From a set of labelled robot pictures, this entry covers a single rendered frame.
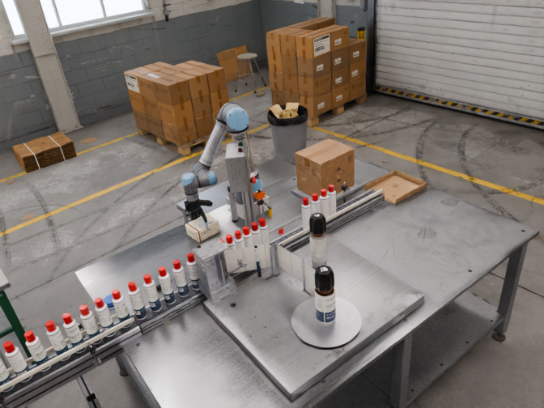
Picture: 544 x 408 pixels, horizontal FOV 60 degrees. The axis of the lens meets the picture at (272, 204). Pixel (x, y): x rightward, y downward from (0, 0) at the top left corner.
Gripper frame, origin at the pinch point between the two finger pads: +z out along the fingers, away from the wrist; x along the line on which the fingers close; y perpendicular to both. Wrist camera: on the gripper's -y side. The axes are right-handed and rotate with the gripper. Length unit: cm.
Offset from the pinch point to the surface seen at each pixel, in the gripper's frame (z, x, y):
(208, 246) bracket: -26, 53, 26
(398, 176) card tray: 9, 47, -130
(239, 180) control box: -46, 45, -2
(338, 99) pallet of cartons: 73, -207, -349
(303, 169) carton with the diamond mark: -12, 15, -71
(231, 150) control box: -58, 37, -6
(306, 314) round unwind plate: 0, 97, 9
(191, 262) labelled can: -17, 45, 33
